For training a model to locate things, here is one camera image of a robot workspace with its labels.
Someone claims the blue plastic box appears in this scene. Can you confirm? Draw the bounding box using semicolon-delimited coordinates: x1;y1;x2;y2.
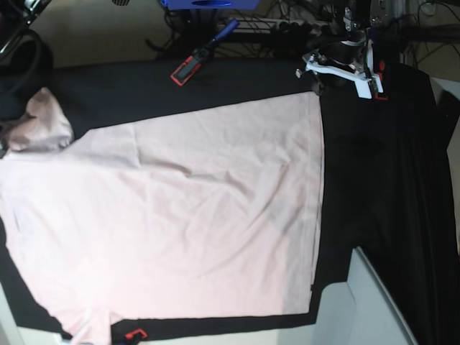
160;0;259;9

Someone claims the black table cloth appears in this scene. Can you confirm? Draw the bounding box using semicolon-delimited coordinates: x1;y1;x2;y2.
1;59;459;344

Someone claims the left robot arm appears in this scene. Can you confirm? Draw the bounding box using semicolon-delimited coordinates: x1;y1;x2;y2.
295;1;388;101

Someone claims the light pink T-shirt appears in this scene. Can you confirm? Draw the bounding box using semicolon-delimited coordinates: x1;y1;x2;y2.
1;89;324;344

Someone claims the small red black clamp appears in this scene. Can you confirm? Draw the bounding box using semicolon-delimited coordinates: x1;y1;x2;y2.
124;328;148;343

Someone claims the blue handled bar clamp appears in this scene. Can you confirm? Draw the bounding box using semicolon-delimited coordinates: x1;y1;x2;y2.
170;19;239;86

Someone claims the red clamp at right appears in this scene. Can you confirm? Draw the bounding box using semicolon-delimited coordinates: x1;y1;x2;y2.
374;93;388;101

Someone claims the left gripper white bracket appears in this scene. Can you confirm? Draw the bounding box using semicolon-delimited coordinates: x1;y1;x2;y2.
295;39;384;98

